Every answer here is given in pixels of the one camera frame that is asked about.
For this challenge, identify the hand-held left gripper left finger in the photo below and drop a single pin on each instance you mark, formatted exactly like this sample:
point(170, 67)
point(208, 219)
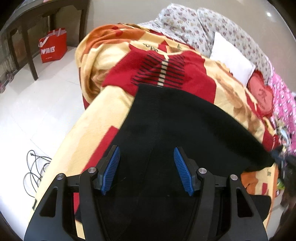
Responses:
point(111, 169)

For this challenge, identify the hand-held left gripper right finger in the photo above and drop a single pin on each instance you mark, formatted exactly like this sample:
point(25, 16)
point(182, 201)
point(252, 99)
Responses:
point(182, 169)

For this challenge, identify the black pants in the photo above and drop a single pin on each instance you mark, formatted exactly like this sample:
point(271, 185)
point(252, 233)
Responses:
point(185, 120)

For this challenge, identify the pink printed cloth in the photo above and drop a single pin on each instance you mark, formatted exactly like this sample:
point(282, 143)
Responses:
point(284, 99)

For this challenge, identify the red and yellow printed blanket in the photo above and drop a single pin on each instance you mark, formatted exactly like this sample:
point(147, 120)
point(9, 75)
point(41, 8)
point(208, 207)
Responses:
point(108, 99)

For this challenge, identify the red heart cushion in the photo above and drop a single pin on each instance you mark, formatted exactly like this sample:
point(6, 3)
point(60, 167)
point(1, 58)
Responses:
point(261, 92)

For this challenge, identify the white pillow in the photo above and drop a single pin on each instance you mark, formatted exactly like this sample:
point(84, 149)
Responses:
point(231, 58)

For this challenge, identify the red shopping bag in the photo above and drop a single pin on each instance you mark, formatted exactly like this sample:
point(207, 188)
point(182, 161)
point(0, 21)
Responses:
point(53, 46)

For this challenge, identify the floral pillow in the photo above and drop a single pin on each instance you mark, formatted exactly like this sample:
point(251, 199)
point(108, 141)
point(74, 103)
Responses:
point(233, 30)
point(180, 23)

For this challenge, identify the dark wooden table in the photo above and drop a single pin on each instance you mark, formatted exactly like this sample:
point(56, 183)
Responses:
point(30, 16)

